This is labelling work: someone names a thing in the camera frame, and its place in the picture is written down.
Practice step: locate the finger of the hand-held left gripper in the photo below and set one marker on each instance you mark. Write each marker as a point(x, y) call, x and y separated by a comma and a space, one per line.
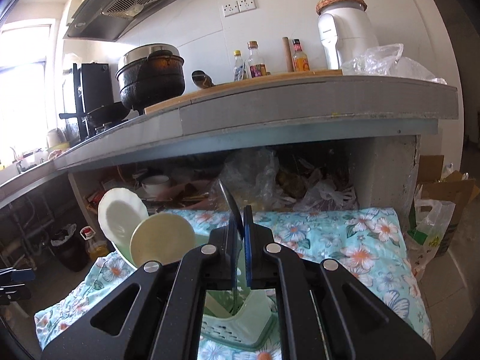
point(15, 294)
point(22, 275)

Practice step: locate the cooking oil jug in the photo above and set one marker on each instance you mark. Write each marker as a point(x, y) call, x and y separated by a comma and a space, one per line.
point(93, 247)

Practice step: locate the floral turquoise blanket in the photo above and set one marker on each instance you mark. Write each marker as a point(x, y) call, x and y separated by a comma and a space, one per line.
point(356, 255)

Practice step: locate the dark sauce bottle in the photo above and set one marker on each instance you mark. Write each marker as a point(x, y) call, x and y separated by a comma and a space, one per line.
point(257, 65)

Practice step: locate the cream plastic spoon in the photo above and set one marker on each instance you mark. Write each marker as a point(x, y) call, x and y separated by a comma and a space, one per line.
point(161, 240)

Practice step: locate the white wall socket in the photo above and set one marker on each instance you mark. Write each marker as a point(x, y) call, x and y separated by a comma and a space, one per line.
point(230, 8)
point(247, 4)

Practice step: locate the clear bottle yellow cap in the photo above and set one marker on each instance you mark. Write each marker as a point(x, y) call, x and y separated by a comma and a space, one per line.
point(238, 69)

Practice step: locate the crumpled clear plastic bags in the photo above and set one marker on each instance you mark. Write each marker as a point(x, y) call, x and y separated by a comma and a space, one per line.
point(251, 180)

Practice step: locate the white crumpled plastic bag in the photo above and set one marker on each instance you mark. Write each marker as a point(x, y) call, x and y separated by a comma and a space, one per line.
point(326, 195)

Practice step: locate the black countertop appliance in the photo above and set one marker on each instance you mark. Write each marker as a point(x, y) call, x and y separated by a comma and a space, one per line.
point(97, 86)

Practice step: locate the metal spoon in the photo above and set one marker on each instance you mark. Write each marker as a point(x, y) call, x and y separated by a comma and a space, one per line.
point(230, 206)

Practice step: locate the cardboard box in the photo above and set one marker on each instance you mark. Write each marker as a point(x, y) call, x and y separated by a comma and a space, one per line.
point(453, 195)

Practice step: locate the dark jar with plastic cover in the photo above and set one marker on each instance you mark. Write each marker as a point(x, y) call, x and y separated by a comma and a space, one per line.
point(69, 251)

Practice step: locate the red snack packets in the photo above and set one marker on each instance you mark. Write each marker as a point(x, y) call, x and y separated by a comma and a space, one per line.
point(93, 199)

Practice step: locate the white plastic spoon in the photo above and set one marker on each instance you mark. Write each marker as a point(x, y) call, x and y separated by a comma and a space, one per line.
point(122, 217)

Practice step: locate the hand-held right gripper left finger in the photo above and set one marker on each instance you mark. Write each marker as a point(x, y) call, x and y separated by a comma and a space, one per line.
point(235, 270)

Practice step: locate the clear plastic bag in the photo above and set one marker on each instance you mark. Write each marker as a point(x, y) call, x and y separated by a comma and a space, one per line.
point(386, 63)

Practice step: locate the woven round lid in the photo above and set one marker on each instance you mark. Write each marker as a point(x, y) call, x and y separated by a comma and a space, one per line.
point(341, 3)

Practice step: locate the black wok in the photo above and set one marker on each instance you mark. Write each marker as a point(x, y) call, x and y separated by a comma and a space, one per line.
point(105, 114)

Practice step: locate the white kitchen appliance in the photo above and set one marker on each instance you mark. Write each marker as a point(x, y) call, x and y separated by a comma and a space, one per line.
point(345, 41)

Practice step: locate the metal faucet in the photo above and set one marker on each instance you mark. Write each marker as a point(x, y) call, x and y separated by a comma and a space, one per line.
point(15, 157)

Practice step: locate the wooden rolling pin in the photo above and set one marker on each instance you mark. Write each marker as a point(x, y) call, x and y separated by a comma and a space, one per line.
point(288, 56)

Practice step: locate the gas stove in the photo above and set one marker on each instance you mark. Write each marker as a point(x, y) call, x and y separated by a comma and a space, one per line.
point(108, 127)

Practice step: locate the black cooking pot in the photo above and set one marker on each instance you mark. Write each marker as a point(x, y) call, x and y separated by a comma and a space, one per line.
point(150, 82)

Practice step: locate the window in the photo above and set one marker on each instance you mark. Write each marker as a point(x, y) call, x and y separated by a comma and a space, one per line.
point(22, 90)

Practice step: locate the grey drain pipes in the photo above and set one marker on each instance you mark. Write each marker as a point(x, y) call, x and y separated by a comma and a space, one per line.
point(26, 228)

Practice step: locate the steel pot lid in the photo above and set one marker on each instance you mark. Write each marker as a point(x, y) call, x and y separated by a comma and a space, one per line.
point(135, 54)

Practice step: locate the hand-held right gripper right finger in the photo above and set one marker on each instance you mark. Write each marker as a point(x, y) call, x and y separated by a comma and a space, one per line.
point(248, 255)

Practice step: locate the orange sauce bottle red cap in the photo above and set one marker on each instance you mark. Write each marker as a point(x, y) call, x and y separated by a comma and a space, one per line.
point(300, 60)

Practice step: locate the steel range hood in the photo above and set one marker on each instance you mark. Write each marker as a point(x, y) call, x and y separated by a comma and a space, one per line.
point(123, 3)

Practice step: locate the green star-holed utensil holder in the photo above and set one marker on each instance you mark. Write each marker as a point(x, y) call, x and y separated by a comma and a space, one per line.
point(240, 326)

